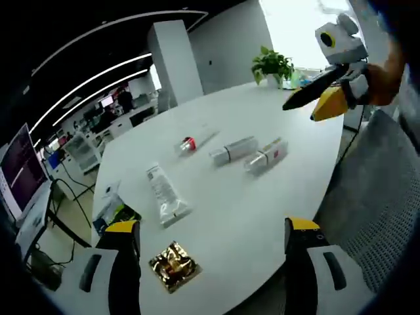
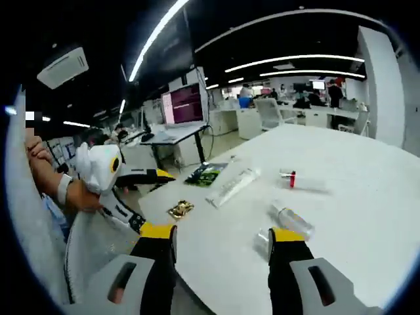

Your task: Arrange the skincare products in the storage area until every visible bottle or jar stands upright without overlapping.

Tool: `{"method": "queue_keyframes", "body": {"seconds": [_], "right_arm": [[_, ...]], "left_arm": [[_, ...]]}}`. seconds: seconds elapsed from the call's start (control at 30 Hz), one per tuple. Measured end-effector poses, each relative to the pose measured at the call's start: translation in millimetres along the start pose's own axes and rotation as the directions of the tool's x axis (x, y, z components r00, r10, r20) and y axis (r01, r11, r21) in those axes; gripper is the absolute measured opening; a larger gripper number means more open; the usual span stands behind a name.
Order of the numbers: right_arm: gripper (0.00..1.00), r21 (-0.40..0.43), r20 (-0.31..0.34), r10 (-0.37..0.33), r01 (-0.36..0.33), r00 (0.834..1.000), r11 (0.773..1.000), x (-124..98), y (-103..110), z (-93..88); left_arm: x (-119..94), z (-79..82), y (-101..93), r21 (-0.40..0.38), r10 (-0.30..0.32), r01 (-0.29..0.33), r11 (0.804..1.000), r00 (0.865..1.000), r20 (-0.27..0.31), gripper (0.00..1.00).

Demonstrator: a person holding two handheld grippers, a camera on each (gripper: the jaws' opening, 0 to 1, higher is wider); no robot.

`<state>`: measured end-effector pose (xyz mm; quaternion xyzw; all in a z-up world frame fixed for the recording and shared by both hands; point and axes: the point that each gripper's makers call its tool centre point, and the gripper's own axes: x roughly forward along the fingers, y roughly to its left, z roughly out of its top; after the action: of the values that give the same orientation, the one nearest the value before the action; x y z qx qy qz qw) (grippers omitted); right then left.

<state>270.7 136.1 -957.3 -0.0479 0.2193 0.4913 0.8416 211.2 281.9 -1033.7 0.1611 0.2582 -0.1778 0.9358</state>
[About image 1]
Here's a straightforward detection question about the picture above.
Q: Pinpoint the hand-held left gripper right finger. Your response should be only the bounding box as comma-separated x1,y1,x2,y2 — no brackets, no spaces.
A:
283,216,357,315

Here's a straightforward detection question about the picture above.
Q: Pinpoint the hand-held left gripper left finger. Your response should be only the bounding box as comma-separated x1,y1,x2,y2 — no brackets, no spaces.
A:
62,220,142,315

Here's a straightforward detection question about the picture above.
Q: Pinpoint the red-labelled clear-capped skincare bottle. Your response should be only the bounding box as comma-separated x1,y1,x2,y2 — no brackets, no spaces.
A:
243,136,289,175

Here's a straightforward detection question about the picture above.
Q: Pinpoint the white skincare tube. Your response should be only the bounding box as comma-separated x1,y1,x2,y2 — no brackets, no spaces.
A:
145,161,193,230

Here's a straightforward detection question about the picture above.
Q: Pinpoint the red-collared white skincare bottle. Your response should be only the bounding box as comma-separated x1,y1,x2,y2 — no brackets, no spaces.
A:
173,129,221,159

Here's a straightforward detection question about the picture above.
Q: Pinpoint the person's right hand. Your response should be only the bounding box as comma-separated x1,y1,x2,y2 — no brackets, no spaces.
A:
364,62,406,106

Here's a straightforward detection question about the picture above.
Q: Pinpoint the potted green plant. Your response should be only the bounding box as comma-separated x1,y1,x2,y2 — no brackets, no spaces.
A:
251,45,295,89

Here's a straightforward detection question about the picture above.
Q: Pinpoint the green printed packet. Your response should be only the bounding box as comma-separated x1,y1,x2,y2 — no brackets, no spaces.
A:
93,202,142,232

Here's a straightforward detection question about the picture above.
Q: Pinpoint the gold foil packet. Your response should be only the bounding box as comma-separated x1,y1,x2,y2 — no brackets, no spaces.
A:
148,240,203,295

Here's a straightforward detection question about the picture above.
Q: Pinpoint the person's light shirt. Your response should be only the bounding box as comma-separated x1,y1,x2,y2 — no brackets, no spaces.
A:
398,62,420,148

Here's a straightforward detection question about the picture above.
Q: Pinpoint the small clear plastic bag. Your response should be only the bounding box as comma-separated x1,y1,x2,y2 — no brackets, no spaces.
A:
100,179,123,211

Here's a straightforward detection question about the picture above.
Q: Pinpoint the white desk with black legs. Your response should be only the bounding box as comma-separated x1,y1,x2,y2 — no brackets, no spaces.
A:
12,178,95,263

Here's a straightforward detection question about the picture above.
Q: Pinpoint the blue bin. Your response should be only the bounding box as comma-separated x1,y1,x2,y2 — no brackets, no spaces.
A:
48,152,62,171

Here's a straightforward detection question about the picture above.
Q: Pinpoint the white mesh office chair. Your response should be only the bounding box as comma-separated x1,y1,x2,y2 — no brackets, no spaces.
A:
64,131,102,175

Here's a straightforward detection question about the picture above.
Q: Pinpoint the computer monitor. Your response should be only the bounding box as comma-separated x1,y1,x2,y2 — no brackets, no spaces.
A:
0,122,51,221

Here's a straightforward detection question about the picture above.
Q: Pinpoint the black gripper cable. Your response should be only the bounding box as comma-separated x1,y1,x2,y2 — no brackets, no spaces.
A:
337,104,366,165

